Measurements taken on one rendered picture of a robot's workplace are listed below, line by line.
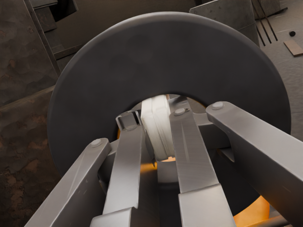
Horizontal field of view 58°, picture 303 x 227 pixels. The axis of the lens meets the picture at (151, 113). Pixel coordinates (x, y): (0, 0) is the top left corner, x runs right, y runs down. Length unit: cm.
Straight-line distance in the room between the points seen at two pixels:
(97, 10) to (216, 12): 484
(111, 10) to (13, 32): 677
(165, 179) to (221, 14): 249
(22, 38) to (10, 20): 3
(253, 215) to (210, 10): 239
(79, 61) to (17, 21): 41
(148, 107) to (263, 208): 24
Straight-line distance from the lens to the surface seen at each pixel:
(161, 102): 15
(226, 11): 265
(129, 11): 754
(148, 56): 15
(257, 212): 36
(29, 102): 51
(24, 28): 57
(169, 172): 20
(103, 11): 721
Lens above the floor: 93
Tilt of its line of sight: 19 degrees down
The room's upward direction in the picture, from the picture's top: 19 degrees counter-clockwise
